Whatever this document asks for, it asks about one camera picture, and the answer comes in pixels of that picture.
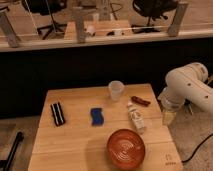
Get grey post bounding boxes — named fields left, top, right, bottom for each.
left=167, top=2, right=188, bottom=37
left=0, top=11, right=19, bottom=48
left=73, top=7, right=86, bottom=43

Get black office chair right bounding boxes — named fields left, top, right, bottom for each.
left=131, top=0, right=178, bottom=34

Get brown chocolate bar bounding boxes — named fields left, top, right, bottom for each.
left=131, top=96, right=151, bottom=107

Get white small bottle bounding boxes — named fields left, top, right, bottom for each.
left=127, top=102, right=145, bottom=134

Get blue sponge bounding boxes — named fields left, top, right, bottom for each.
left=90, top=108, right=104, bottom=126

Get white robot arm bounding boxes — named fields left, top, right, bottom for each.
left=158, top=62, right=213, bottom=125

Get red orange bowl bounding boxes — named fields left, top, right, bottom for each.
left=106, top=129, right=145, bottom=171

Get background wooden table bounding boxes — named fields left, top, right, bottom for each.
left=64, top=20, right=133, bottom=39

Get grey post left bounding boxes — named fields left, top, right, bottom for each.
left=0, top=11, right=19, bottom=48

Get grey post right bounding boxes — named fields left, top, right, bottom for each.
left=167, top=2, right=188, bottom=37

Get black stand left floor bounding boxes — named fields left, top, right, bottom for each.
left=0, top=132, right=24, bottom=171

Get black cable on floor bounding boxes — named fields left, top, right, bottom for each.
left=181, top=132, right=213, bottom=164

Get black office chair left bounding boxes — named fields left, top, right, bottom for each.
left=21, top=0, right=67, bottom=40

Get black white striped eraser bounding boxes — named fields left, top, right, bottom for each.
left=50, top=102, right=65, bottom=126

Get grey post middle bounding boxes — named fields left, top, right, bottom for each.
left=73, top=7, right=86, bottom=43

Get clear plastic cup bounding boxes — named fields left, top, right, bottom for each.
left=108, top=80, right=124, bottom=101

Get black office chair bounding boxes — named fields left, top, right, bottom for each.
left=21, top=0, right=67, bottom=40
left=131, top=0, right=178, bottom=34

